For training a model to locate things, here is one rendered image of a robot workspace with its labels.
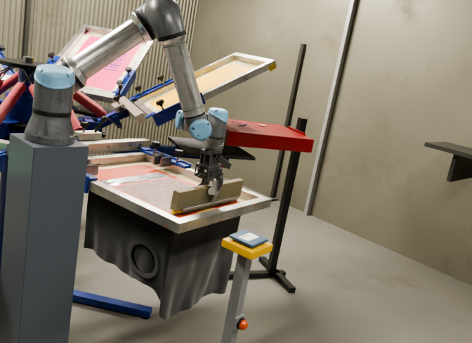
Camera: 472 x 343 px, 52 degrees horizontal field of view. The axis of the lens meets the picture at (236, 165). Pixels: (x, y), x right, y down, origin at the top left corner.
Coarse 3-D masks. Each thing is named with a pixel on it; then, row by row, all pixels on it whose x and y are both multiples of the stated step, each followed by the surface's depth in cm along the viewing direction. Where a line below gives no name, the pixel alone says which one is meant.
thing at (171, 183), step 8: (120, 168) 226; (128, 168) 229; (136, 168) 231; (144, 168) 234; (152, 168) 236; (152, 184) 211; (160, 184) 213; (168, 184) 215; (176, 184) 217; (184, 184) 219; (192, 184) 222; (216, 208) 195
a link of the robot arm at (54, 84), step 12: (36, 72) 147; (48, 72) 145; (60, 72) 147; (72, 72) 150; (36, 84) 147; (48, 84) 145; (60, 84) 146; (72, 84) 150; (36, 96) 147; (48, 96) 146; (60, 96) 147; (72, 96) 152; (36, 108) 148; (48, 108) 147; (60, 108) 149
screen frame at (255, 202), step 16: (96, 160) 223; (112, 160) 230; (128, 160) 238; (144, 160) 247; (192, 176) 230; (96, 192) 187; (112, 192) 181; (128, 208) 177; (144, 208) 171; (224, 208) 185; (240, 208) 190; (256, 208) 201; (160, 224) 167; (176, 224) 163; (192, 224) 168; (208, 224) 176
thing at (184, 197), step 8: (208, 184) 190; (224, 184) 196; (232, 184) 201; (240, 184) 206; (176, 192) 175; (184, 192) 177; (192, 192) 180; (200, 192) 184; (224, 192) 198; (232, 192) 203; (240, 192) 208; (176, 200) 175; (184, 200) 178; (192, 200) 182; (200, 200) 186; (208, 200) 190; (176, 208) 176
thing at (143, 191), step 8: (112, 168) 224; (96, 176) 208; (104, 176) 210; (112, 176) 212; (120, 176) 214; (120, 184) 203; (128, 184) 205; (136, 184) 207; (144, 184) 209; (128, 192) 195; (136, 192) 197; (144, 192) 199; (152, 192) 201; (160, 192) 203; (168, 192) 204; (144, 200) 189; (152, 200) 191; (160, 200) 192; (168, 200) 194; (160, 208) 184; (168, 208) 185; (176, 216) 178
